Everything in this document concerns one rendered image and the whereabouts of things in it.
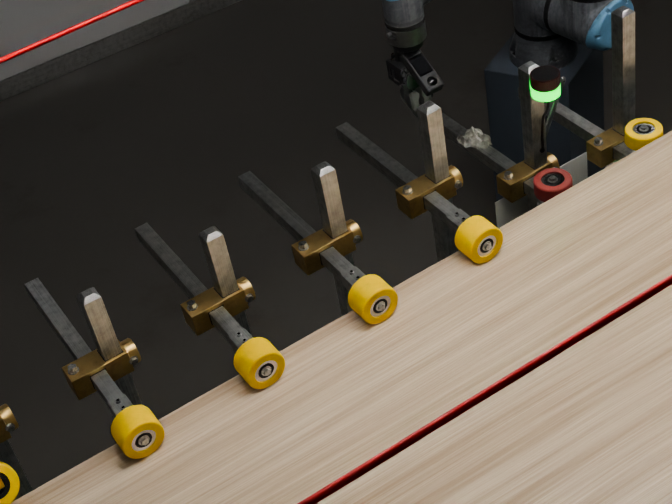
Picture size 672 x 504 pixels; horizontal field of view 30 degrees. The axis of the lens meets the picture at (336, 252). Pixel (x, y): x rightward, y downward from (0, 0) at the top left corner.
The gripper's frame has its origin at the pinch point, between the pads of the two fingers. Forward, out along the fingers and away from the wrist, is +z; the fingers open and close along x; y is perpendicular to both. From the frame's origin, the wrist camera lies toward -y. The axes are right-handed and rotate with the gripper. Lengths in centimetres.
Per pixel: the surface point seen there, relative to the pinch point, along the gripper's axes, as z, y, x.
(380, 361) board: -7, -67, 56
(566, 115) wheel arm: 0.7, -23.4, -24.3
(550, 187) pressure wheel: -8, -50, 2
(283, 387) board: -7, -60, 73
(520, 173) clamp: -4.4, -38.3, 0.9
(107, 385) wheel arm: -13, -44, 100
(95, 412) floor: 83, 50, 90
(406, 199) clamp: -14, -39, 30
